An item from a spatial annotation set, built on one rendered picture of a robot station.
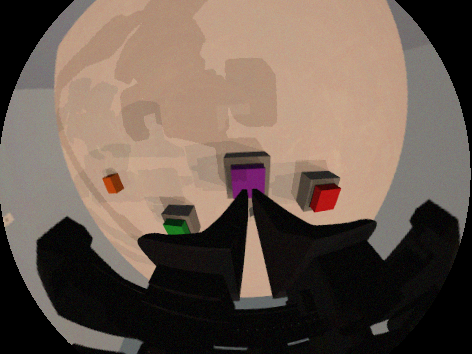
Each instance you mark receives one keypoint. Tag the red button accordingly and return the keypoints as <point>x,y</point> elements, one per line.
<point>318,191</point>

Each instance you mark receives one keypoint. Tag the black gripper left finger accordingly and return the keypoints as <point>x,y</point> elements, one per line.
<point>220,249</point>

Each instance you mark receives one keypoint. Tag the green button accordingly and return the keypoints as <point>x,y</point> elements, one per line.
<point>181,219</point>

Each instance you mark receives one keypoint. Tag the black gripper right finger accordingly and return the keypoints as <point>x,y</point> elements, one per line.
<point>289,243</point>

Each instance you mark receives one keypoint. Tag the small orange block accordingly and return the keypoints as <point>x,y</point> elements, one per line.
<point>113,183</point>

